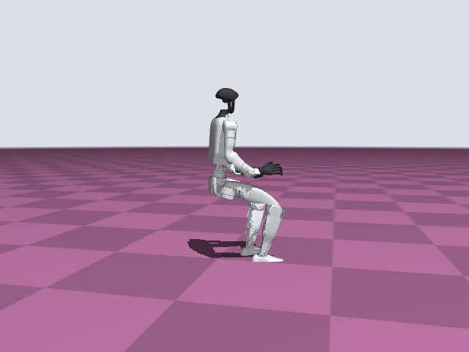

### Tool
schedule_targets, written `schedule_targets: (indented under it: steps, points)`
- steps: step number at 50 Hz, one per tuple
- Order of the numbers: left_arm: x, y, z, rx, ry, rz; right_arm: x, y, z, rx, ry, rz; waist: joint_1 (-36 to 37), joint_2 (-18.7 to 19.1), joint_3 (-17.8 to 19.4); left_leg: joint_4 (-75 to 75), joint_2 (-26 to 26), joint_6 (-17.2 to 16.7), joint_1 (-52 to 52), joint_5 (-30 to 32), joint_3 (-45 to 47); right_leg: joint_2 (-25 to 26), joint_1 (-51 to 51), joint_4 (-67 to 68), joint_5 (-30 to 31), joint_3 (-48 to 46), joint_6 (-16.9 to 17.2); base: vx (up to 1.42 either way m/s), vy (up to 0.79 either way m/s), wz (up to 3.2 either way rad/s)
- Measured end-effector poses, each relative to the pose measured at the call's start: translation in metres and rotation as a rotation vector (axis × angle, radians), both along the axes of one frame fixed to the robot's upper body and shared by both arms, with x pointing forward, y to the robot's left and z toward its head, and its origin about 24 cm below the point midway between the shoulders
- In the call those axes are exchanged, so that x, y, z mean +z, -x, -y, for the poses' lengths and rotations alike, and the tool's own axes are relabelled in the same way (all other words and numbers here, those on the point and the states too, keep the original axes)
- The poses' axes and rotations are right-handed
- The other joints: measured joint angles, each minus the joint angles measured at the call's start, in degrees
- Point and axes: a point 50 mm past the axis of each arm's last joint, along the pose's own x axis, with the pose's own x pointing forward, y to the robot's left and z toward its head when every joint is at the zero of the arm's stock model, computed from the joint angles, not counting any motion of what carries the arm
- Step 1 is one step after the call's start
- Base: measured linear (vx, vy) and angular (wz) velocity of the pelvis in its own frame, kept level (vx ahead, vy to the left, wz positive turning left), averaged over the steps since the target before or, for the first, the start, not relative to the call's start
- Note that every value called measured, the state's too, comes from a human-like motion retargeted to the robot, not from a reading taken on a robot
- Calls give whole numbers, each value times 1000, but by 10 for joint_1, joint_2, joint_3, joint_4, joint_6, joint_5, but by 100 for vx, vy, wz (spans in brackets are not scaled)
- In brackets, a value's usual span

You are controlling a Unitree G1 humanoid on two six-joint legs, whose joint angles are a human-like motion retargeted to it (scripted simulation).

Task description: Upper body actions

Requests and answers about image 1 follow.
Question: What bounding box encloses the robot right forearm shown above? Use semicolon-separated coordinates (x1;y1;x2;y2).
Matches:
229;153;261;179

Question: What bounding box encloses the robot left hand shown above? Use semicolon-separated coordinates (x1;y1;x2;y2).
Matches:
235;167;258;175

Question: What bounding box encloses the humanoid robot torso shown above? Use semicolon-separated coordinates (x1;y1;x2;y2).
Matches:
208;114;236;197

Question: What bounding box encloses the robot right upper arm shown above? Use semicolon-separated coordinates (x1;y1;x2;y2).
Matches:
222;120;237;164

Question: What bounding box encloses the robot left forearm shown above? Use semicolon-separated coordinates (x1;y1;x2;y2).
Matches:
223;164;242;177

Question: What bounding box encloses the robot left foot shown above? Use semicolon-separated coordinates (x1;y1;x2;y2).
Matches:
240;245;261;256

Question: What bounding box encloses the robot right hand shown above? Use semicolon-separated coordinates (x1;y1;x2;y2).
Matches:
254;161;283;178

